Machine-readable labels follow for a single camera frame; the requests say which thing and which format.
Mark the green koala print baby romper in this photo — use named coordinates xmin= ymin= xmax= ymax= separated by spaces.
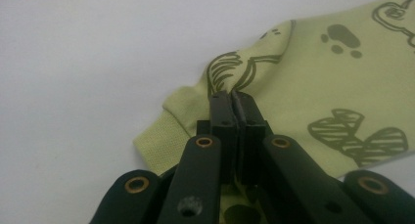
xmin=132 ymin=0 xmax=415 ymax=224

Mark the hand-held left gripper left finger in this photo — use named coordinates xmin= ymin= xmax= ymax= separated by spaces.
xmin=196 ymin=90 xmax=240 ymax=185

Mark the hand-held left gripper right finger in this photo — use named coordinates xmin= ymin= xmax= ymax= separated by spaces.
xmin=231 ymin=90 xmax=274 ymax=186

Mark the white table cover sheet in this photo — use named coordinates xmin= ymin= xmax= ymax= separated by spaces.
xmin=0 ymin=0 xmax=415 ymax=224

